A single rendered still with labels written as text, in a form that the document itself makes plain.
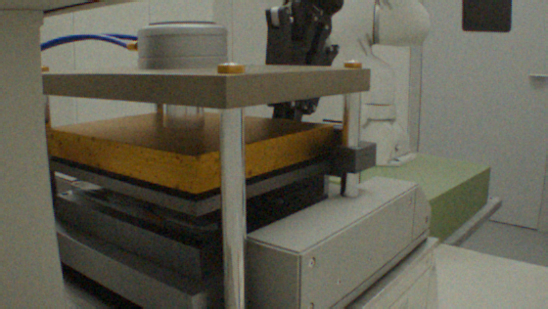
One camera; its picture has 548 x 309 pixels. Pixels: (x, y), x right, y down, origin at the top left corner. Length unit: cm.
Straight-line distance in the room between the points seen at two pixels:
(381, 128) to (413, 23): 25
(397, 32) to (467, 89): 239
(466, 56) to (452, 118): 45
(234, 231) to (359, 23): 88
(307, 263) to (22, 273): 18
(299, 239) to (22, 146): 19
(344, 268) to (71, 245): 23
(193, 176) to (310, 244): 9
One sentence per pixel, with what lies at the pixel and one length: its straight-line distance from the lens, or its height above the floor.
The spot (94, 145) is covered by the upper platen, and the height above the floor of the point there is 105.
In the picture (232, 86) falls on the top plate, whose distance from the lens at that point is 28.
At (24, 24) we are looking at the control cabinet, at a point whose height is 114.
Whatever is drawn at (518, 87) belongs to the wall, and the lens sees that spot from 341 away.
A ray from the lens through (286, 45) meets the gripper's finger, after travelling 52.
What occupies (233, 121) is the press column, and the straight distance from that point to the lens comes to 29.
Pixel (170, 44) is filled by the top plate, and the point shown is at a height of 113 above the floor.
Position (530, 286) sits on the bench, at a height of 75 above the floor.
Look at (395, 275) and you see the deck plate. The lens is 45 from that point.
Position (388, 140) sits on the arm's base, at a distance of 115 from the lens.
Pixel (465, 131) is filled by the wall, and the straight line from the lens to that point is 353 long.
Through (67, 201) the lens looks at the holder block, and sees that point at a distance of 47.
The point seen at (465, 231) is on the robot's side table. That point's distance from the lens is 111.
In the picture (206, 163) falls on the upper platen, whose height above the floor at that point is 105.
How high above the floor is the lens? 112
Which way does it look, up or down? 12 degrees down
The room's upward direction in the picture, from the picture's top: straight up
